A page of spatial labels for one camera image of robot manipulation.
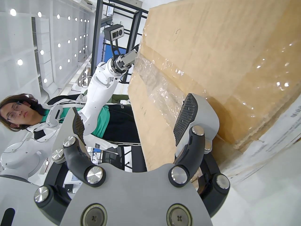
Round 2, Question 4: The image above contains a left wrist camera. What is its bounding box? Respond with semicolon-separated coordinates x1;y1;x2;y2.
104;24;125;59

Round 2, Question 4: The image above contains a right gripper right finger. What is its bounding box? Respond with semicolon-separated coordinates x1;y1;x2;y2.
169;93;231;218

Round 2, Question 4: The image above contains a black metal frame rack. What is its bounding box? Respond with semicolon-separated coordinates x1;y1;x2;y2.
91;0;149;84

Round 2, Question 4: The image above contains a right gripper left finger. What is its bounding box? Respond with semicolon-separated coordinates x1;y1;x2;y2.
34;106;107;210

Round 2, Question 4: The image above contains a large brown cardboard carton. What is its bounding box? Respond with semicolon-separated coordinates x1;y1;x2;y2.
128;0;301;181

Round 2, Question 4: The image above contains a robot body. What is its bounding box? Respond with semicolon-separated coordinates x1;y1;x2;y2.
0;142;55;226

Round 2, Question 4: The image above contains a person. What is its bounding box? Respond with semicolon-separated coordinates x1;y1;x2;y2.
0;93;142;148

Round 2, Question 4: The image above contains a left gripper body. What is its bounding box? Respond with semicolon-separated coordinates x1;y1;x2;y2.
112;49;138;74

